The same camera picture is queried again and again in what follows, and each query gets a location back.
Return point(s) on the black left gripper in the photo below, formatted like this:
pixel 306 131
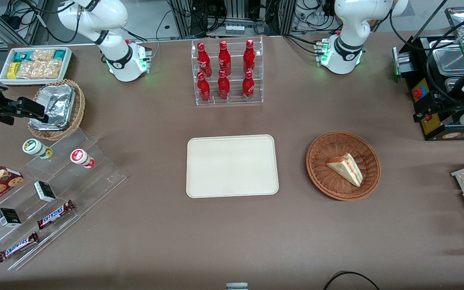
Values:
pixel 446 102

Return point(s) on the triangular sandwich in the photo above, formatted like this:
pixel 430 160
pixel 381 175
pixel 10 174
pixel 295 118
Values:
pixel 346 169

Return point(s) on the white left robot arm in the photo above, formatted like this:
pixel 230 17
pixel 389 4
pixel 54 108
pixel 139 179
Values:
pixel 346 24

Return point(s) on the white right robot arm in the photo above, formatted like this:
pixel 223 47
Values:
pixel 115 44

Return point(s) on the white snack tray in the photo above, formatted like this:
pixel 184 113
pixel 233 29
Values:
pixel 34 81

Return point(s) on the light wicker basket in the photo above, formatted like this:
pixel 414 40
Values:
pixel 79 106

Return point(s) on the brown wicker basket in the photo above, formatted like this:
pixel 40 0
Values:
pixel 324 161

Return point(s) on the cream plastic tray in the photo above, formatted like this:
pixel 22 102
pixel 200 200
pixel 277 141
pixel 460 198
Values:
pixel 232 166

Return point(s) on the black hot dog machine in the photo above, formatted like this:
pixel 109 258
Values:
pixel 433 129

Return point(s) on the aluminium foil container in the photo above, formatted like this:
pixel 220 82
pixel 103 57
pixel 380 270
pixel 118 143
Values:
pixel 56 104

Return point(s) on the green-label yogurt cup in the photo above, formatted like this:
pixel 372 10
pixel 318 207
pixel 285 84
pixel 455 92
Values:
pixel 34 147

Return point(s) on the clear rice cracker bag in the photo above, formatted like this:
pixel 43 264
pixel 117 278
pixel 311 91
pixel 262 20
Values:
pixel 42 54
pixel 38 69

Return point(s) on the yellow snack packet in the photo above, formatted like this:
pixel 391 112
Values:
pixel 13 71

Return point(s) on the teal snack packet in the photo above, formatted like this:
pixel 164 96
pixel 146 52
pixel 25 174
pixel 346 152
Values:
pixel 22 56
pixel 60 54

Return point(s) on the red-label yogurt cup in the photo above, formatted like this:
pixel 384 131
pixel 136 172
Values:
pixel 81 157

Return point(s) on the clear acrylic stepped shelf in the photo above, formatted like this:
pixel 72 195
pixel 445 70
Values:
pixel 75 181

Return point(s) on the small black box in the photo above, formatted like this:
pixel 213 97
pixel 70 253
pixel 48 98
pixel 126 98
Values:
pixel 8 218
pixel 45 191

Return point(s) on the Snickers bar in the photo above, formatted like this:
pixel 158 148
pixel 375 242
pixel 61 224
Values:
pixel 17 247
pixel 54 214

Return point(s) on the red cola bottle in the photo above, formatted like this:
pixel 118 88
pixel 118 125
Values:
pixel 204 89
pixel 224 88
pixel 248 86
pixel 249 56
pixel 204 60
pixel 224 58

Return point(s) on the clear acrylic bottle rack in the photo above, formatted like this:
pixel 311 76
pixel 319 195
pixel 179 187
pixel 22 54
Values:
pixel 236 100

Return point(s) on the white power strip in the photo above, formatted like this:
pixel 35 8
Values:
pixel 234 29

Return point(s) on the grey device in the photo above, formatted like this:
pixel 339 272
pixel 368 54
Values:
pixel 237 286

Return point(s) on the aluminium frame rack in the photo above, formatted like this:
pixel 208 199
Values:
pixel 183 18

